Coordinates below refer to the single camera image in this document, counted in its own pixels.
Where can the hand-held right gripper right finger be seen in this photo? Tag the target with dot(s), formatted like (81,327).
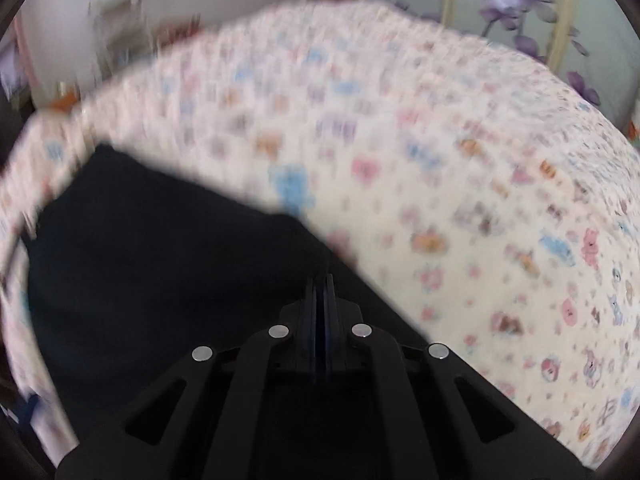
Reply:
(328,320)

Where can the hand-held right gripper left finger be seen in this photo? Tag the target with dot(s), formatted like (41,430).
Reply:
(312,320)

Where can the black pants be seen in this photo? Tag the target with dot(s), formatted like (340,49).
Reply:
(150,260)

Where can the printed bear blanket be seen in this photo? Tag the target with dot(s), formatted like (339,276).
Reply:
(400,160)

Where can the floral glass sliding wardrobe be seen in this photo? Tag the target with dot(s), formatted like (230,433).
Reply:
(525,0)

